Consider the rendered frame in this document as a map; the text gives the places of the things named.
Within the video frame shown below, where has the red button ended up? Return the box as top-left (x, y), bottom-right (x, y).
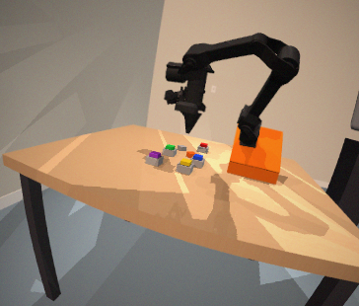
top-left (197, 142), bottom-right (209, 154)

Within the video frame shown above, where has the purple button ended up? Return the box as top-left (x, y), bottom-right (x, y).
top-left (145, 151), bottom-right (164, 167)

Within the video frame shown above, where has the green button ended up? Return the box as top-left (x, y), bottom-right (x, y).
top-left (162, 144), bottom-right (178, 157)

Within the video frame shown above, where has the yellow button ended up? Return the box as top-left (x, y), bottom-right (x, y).
top-left (176, 158), bottom-right (194, 175)

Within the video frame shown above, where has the blue button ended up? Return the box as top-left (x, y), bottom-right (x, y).
top-left (190, 154), bottom-right (205, 169)

